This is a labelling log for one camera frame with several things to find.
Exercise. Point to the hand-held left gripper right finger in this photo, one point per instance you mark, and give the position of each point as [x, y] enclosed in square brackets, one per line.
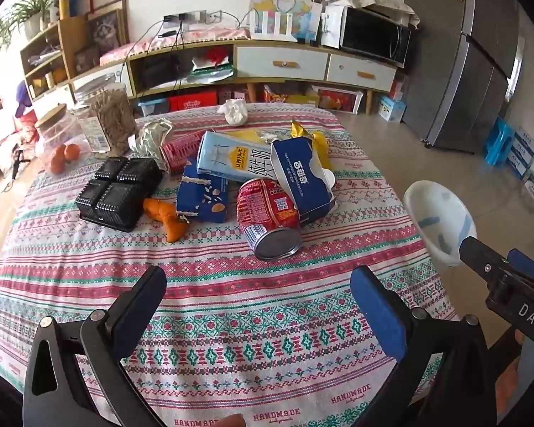
[378, 311]

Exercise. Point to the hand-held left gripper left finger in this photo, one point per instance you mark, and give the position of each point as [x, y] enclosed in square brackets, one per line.
[133, 316]

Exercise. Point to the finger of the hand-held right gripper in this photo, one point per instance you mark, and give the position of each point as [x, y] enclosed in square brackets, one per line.
[478, 255]
[525, 264]

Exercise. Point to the blue snack box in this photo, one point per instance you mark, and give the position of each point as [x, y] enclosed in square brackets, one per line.
[200, 195]

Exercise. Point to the red drink can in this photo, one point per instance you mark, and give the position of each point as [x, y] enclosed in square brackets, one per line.
[267, 207]

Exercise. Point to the dark blue milk carton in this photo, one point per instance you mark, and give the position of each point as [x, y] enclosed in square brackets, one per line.
[302, 178]

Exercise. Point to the pink drink can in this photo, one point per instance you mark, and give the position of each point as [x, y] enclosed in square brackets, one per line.
[178, 151]

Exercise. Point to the yellow snack wrapper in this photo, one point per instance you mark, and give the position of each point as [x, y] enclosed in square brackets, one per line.
[320, 149]

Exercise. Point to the silver wrapper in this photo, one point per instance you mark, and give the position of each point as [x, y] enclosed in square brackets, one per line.
[151, 140]

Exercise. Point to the light blue milk carton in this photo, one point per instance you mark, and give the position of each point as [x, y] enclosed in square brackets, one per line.
[231, 155]

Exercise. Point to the white tissue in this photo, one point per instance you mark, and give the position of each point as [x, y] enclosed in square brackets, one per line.
[233, 113]

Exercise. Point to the stack of printed cardboard boxes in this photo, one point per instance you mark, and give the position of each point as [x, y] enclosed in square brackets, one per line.
[525, 151]

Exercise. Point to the blue plastic stool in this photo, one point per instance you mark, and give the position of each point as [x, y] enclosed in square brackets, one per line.
[500, 142]

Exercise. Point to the patterned woven tablecloth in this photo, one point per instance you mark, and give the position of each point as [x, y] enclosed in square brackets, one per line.
[249, 284]

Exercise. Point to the black compartment tray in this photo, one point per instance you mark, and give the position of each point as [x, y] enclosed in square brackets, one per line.
[115, 191]

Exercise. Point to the light blue tissue box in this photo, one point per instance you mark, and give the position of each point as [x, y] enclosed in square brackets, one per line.
[391, 109]

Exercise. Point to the orange fruit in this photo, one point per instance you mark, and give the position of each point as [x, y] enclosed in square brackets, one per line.
[57, 160]
[72, 151]

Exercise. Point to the grey refrigerator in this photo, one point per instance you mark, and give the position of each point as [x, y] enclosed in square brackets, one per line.
[463, 75]

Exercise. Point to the glass jar with sticks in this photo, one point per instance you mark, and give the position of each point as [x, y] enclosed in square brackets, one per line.
[111, 120]

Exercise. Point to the glass jar with wooden lid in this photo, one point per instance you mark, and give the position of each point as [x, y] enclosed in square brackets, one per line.
[55, 129]

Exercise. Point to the red and white gift box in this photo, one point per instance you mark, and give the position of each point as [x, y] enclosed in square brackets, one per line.
[340, 100]

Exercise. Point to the blue plastic storage box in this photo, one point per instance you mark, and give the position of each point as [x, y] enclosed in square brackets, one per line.
[153, 106]

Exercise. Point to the white cabinet drawer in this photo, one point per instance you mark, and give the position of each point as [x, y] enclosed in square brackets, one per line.
[282, 64]
[53, 97]
[102, 81]
[360, 73]

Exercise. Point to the lion print cardboard box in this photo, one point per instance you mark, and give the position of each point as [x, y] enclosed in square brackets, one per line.
[289, 95]

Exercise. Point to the pink patterned box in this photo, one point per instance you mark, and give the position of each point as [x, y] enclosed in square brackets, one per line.
[240, 95]
[226, 95]

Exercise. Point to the black microwave oven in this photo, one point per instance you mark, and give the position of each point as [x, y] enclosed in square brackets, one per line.
[374, 35]

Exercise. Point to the white paper bag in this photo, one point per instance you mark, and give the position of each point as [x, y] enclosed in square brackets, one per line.
[333, 29]

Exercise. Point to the wooden shelf unit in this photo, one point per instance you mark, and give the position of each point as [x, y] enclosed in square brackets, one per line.
[66, 40]

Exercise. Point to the pink runner cloth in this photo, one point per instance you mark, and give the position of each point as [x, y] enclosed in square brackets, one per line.
[196, 34]

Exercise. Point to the long wooden media cabinet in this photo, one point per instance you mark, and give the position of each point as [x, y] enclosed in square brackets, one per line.
[249, 44]

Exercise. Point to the colourful map sheet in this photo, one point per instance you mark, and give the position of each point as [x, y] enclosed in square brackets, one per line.
[302, 13]

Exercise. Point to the white slatted letter rack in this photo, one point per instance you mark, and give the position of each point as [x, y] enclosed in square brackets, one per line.
[271, 26]

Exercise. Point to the wooden picture frame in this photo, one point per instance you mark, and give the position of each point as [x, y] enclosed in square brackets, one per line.
[109, 26]

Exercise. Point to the white wall power strip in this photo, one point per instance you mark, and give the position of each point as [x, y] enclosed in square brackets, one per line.
[196, 16]

